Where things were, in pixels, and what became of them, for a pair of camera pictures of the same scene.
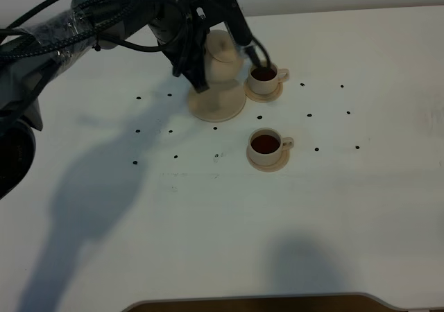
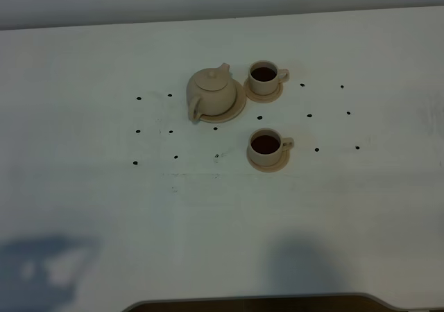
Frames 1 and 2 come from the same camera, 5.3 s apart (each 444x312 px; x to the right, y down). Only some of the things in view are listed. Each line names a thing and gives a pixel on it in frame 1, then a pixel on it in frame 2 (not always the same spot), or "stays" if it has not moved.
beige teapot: x=223 y=59 → x=210 y=92
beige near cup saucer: x=270 y=168 stays
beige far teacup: x=264 y=80 stays
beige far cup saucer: x=263 y=97 stays
